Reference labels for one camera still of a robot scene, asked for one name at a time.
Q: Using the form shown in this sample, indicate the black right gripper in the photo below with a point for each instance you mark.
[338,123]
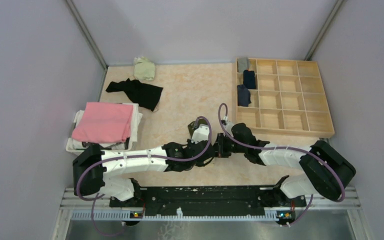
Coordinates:
[219,145]

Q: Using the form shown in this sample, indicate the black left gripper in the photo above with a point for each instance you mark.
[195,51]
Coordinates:
[190,143]

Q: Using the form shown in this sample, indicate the navy underwear cream waistband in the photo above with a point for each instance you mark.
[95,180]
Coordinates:
[243,96]

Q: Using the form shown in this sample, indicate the navy orange underwear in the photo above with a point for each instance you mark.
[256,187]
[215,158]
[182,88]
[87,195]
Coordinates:
[249,79]

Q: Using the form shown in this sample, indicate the grey underwear white waistband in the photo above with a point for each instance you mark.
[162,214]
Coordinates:
[243,64]

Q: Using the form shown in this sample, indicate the dark green underwear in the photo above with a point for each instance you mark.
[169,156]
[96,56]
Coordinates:
[194,124]

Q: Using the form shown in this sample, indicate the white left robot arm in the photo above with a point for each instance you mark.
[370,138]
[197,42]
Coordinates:
[99,173]

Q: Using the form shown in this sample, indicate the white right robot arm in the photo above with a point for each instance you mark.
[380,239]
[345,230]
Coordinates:
[325,171]

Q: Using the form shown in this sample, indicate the black underwear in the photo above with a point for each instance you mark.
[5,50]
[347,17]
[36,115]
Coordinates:
[145,95]

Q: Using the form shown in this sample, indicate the light green underwear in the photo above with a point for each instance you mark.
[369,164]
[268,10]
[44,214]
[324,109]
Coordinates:
[143,69]

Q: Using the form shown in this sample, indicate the white folded cloth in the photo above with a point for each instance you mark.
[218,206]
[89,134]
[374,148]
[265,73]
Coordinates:
[136,119]

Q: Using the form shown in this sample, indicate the wooden compartment tray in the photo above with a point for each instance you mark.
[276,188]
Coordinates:
[290,99]

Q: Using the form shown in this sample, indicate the pink folded cloth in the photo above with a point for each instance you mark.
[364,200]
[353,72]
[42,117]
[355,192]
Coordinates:
[104,123]

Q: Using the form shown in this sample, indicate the white perforated plastic basket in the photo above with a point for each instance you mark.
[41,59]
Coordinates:
[77,148]

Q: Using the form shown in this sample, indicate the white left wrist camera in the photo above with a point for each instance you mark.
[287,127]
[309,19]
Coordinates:
[200,134]

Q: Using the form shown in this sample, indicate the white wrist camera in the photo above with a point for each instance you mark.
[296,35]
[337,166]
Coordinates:
[227,125]
[200,134]

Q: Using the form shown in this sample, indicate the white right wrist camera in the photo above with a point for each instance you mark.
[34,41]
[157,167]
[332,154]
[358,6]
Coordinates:
[227,125]

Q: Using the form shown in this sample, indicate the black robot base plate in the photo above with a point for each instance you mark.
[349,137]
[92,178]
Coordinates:
[209,201]

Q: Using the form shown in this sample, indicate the aluminium frame rail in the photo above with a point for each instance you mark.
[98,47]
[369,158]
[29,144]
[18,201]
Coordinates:
[74,209]

